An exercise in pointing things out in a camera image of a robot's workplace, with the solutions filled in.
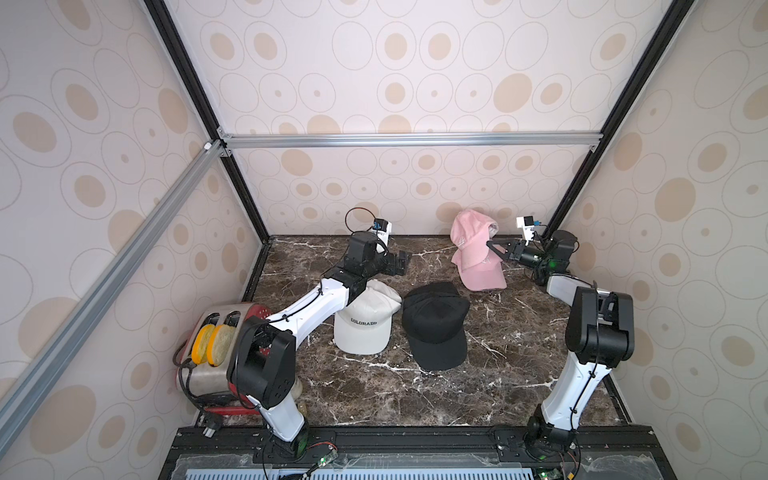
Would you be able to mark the red silver toaster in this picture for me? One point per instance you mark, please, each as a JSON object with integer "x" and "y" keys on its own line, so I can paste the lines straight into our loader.
{"x": 207, "y": 387}

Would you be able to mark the yellow toast slice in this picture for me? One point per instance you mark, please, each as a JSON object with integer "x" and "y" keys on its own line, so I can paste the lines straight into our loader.
{"x": 199, "y": 350}
{"x": 220, "y": 343}

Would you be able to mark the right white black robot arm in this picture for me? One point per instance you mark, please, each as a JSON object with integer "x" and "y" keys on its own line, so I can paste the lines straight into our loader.
{"x": 599, "y": 335}

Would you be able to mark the white cap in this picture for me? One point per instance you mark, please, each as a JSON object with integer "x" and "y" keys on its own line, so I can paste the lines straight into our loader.
{"x": 364, "y": 326}

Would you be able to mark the black left frame post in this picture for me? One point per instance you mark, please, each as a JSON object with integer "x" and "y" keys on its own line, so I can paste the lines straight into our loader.
{"x": 160, "y": 15}

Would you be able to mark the right yellow toast slice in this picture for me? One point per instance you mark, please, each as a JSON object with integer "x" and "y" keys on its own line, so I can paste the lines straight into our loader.
{"x": 220, "y": 343}

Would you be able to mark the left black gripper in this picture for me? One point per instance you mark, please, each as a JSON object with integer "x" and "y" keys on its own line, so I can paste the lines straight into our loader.
{"x": 401, "y": 266}

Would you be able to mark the black frame post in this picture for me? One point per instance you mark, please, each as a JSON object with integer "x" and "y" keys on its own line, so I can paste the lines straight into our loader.
{"x": 650, "y": 59}
{"x": 160, "y": 15}

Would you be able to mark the horizontal aluminium rail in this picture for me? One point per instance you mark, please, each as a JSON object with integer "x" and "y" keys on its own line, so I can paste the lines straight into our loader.
{"x": 231, "y": 142}

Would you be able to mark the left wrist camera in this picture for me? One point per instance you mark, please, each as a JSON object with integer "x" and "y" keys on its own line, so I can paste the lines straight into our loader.
{"x": 382, "y": 229}

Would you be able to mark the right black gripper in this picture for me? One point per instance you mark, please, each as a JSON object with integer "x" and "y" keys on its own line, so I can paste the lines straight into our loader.
{"x": 516, "y": 252}

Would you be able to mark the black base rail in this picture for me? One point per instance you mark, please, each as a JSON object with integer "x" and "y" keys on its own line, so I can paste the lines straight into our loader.
{"x": 613, "y": 452}

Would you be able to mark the small circuit board with led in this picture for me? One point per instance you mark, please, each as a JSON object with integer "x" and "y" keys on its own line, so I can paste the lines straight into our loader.
{"x": 325, "y": 459}

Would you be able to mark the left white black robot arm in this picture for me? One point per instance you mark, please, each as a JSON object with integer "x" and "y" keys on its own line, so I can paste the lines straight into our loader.
{"x": 262, "y": 370}

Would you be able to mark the black cap front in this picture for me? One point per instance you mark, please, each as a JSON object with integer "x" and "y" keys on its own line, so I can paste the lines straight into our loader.
{"x": 433, "y": 318}

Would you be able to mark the pink baseball cap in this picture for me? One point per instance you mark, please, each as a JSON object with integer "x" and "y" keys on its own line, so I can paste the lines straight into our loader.
{"x": 487, "y": 275}
{"x": 470, "y": 232}

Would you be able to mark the left diagonal aluminium rail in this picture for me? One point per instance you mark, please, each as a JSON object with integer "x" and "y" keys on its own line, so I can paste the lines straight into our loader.
{"x": 38, "y": 379}

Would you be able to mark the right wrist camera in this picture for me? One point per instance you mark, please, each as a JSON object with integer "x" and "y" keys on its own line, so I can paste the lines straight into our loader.
{"x": 528, "y": 225}

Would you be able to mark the left yellow toast slice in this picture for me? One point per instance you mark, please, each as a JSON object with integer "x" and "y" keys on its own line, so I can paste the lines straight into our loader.
{"x": 199, "y": 350}

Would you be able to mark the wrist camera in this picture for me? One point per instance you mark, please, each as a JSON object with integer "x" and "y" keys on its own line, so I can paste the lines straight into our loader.
{"x": 528, "y": 225}
{"x": 382, "y": 229}

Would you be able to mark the black right frame post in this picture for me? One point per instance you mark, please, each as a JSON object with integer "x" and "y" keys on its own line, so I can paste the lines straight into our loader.
{"x": 650, "y": 59}

